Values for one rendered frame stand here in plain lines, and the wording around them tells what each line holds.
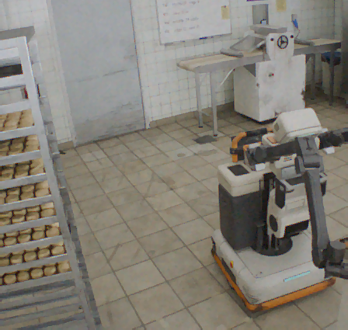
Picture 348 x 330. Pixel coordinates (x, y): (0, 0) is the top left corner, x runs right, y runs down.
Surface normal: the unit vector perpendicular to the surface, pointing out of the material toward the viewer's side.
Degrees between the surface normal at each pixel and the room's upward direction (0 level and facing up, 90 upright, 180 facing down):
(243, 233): 91
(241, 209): 91
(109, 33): 90
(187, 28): 90
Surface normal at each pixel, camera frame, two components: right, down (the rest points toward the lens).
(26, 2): 0.43, 0.33
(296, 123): 0.13, -0.42
